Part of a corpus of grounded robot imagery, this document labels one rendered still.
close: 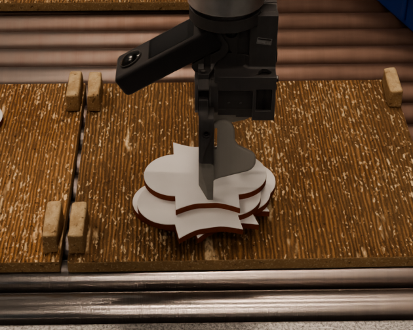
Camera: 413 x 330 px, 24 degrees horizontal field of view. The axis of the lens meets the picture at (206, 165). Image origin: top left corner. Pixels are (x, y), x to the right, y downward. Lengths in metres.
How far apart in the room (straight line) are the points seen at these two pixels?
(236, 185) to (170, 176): 0.07
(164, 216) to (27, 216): 0.17
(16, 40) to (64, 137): 0.29
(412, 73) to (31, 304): 0.65
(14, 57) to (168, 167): 0.43
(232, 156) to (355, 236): 0.17
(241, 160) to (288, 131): 0.23
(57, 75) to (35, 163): 0.23
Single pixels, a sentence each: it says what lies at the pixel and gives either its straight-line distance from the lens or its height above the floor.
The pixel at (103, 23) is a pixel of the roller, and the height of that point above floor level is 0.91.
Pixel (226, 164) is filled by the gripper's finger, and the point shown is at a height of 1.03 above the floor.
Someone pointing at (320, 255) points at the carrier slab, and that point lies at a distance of 1.03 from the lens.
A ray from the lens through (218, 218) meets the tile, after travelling 1.01.
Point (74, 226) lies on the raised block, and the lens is 1.03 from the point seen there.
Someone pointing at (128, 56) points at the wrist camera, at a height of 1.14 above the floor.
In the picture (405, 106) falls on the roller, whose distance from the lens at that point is 1.30.
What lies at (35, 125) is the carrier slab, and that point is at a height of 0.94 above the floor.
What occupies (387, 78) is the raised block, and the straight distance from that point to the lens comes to 1.27.
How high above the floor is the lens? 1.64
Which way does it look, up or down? 38 degrees down
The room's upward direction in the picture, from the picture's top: straight up
